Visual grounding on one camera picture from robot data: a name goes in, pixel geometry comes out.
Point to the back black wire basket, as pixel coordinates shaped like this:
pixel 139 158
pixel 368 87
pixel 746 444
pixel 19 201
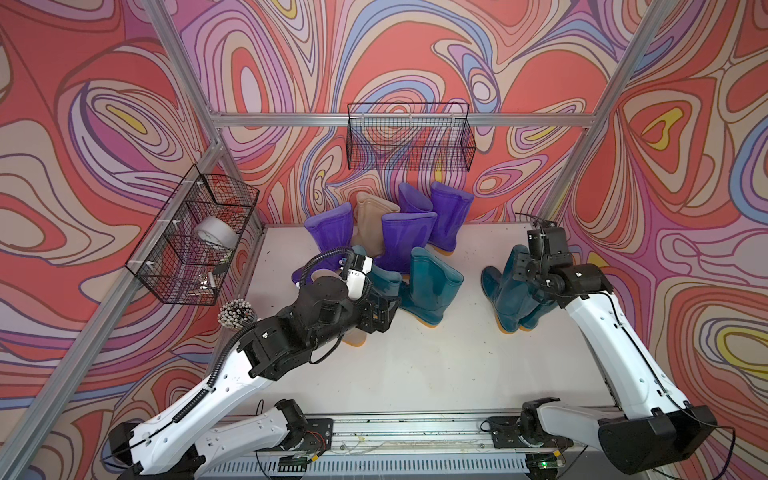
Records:
pixel 410 136

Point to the white tape roll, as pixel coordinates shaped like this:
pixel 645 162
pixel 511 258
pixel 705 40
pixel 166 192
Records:
pixel 217 232

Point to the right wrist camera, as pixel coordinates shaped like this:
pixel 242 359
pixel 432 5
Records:
pixel 541 227

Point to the aluminium front rail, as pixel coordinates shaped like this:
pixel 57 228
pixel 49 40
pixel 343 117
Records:
pixel 419 433

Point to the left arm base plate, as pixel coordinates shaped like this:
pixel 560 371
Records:
pixel 315 438

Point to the black wire basket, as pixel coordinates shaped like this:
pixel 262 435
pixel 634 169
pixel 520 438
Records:
pixel 410 136
pixel 170 261

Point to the teal rain boot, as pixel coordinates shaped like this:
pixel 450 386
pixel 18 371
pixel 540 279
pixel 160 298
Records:
pixel 431 288
pixel 510 299
pixel 542 304
pixel 380 280

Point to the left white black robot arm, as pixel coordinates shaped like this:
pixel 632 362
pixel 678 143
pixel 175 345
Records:
pixel 336 294

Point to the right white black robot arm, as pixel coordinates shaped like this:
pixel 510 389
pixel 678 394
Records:
pixel 655 424

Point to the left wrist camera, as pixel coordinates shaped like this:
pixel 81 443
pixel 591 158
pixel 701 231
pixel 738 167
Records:
pixel 355 269

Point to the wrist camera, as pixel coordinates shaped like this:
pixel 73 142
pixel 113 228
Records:
pixel 541 227
pixel 355 269

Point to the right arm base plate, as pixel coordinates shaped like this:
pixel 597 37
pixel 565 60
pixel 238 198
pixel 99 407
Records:
pixel 506 434

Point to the left black wire basket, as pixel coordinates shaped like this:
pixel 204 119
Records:
pixel 170 261

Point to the beige rain boot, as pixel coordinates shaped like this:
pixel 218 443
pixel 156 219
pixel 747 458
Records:
pixel 368 214
pixel 355 337

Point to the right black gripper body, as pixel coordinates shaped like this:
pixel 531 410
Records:
pixel 526 269

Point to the back thin purple rain boot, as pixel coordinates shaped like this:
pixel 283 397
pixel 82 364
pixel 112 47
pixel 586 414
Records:
pixel 411 200

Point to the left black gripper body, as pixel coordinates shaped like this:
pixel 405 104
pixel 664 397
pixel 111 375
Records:
pixel 367 322

